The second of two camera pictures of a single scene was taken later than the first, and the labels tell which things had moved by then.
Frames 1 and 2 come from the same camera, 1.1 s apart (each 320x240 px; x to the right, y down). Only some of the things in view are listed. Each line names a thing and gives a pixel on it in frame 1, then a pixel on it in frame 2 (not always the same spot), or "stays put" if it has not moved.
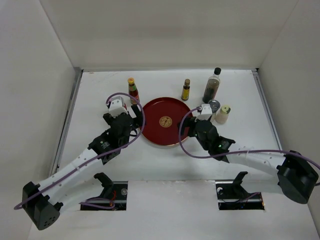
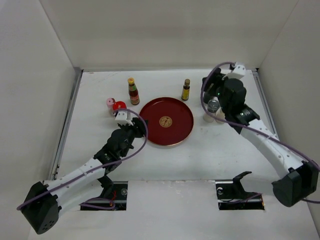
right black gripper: [188, 122] to [215, 77]
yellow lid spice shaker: [221, 116] stays put
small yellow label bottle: [185, 92] stays put
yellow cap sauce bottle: [132, 90] stays put
